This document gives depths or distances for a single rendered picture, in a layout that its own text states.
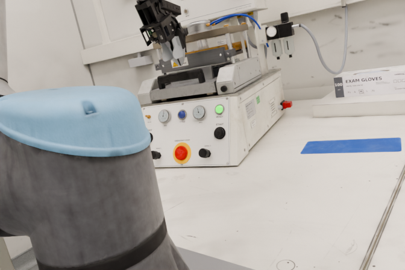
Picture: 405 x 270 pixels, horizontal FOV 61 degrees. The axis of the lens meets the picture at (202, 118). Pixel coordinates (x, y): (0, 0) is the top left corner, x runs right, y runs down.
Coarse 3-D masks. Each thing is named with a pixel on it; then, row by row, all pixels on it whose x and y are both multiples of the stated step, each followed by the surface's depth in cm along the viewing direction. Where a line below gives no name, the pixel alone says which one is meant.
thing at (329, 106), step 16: (352, 96) 121; (368, 96) 116; (384, 96) 111; (400, 96) 107; (320, 112) 119; (336, 112) 116; (352, 112) 113; (368, 112) 110; (384, 112) 107; (400, 112) 104
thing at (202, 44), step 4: (200, 40) 113; (204, 40) 113; (200, 44) 113; (204, 44) 113; (208, 44) 115; (232, 44) 110; (236, 44) 114; (240, 44) 117; (200, 48) 114; (204, 48) 113; (208, 48) 105; (212, 48) 104; (236, 48) 113; (240, 48) 117; (188, 52) 108; (192, 52) 108; (236, 52) 113; (240, 52) 116
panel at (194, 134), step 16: (144, 112) 107; (176, 112) 101; (192, 112) 99; (208, 112) 96; (224, 112) 94; (160, 128) 103; (176, 128) 100; (192, 128) 98; (208, 128) 95; (224, 128) 93; (160, 144) 102; (176, 144) 100; (192, 144) 97; (208, 144) 94; (224, 144) 92; (160, 160) 101; (176, 160) 98; (192, 160) 96; (208, 160) 94; (224, 160) 91
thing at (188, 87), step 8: (176, 72) 108; (208, 72) 103; (184, 80) 107; (192, 80) 106; (208, 80) 101; (168, 88) 102; (176, 88) 101; (184, 88) 100; (192, 88) 98; (200, 88) 97; (208, 88) 96; (216, 88) 96; (152, 96) 106; (160, 96) 104; (168, 96) 103; (176, 96) 102
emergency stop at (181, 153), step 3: (177, 147) 98; (180, 147) 98; (183, 147) 97; (177, 150) 98; (180, 150) 97; (183, 150) 97; (186, 150) 97; (177, 153) 98; (180, 153) 97; (183, 153) 97; (186, 153) 96; (177, 156) 98; (180, 156) 97; (183, 156) 97; (186, 156) 97; (180, 159) 97; (183, 159) 97
